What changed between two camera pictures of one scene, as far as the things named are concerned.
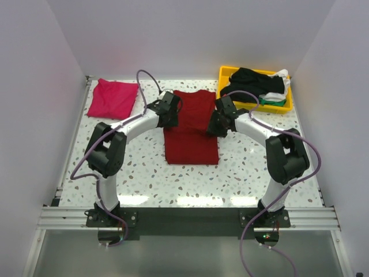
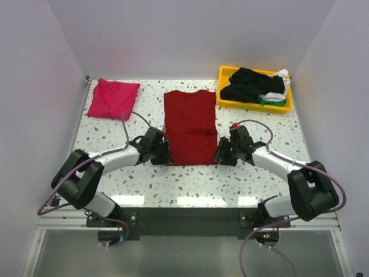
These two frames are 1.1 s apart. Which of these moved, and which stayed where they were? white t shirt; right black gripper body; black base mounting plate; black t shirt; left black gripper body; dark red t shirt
Moved: right black gripper body; left black gripper body
Stayed: white t shirt; black base mounting plate; black t shirt; dark red t shirt
